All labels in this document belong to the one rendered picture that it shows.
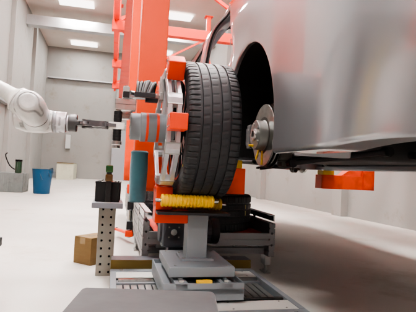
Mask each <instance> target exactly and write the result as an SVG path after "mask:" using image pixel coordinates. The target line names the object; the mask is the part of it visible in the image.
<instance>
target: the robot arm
mask: <svg viewBox="0 0 416 312"><path fill-rule="evenodd" d="M0 97H1V98H3V99H4V100H5V101H6V102H7V108H8V109H9V110H10V111H11V112H12V113H13V119H12V120H13V124H14V127H15V128H16V129H19V130H21V131H25V132H32V133H48V132H65V133H66V132H67V130H68V131H69V132H77V127H82V129H86V128H87V129H92V128H93V129H112V130H113V129H121V130H122V131H124V125H125V123H119V122H110V121H95V120H91V119H82V120H78V115H73V114H69V115H68V114H67V112H61V111H50V110H49V109H48V107H47V105H46V103H45V101H44V99H43V98H42V97H41V96H40V95H39V94H37V93H36V92H34V91H31V90H27V89H25V88H21V89H17V88H14V87H12V86H10V85H9V84H7V83H5V82H3V81H1V80H0Z"/></svg>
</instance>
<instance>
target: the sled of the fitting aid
mask: <svg viewBox="0 0 416 312"><path fill-rule="evenodd" d="M152 275H153V278H154V281H155V283H156V286H157V289H158V290H182V291H202V292H212V293H214V295H215V299H216V301H225V300H244V287H245V283H244V282H243V281H242V280H240V279H239V278H238V277H237V276H236V275H235V276H234V277H169V276H168V274H167V272H166V270H165V268H164V266H163V265H162V263H161V261H160V259H152Z"/></svg>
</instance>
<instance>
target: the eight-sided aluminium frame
mask: <svg viewBox="0 0 416 312"><path fill-rule="evenodd" d="M162 79H164V80H165V82H166V90H167V116H168V114H169V113H171V112H172V108H176V112H178V113H182V106H183V94H182V91H181V82H180V80H172V81H174V82H175V91H176V93H174V92H172V86H171V80H170V79H167V74H166V69H165V71H164V73H163V75H162V76H161V77H160V82H159V91H158V93H160V83H161V81H162ZM161 104H162V103H157V108H156V110H155V113H158V114H162V109H161ZM167 121H168V118H167ZM180 140H181V132H179V131H175V140H171V131H167V123H166V136H165V143H162V145H158V142H154V168H155V178H154V180H155V183H157V184H158V185H169V186H173V183H174V181H175V172H176V166H177V163H178V157H179V154H180V148H181V142H180ZM169 154H170V155H173V158H172V162H171V168H170V174H169V175H168V174H167V165H168V158H169ZM159 157H161V158H162V168H161V172H160V173H159V165H158V158H159Z"/></svg>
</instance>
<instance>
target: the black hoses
mask: <svg viewBox="0 0 416 312"><path fill-rule="evenodd" d="M156 87H157V83H156V82H151V81H150V80H147V81H146V80H145V81H144V82H143V81H137V84H136V91H135V93H134V97H141V98H145V102H146V103H158V99H157V98H155V96H156V93H155V90H156Z"/></svg>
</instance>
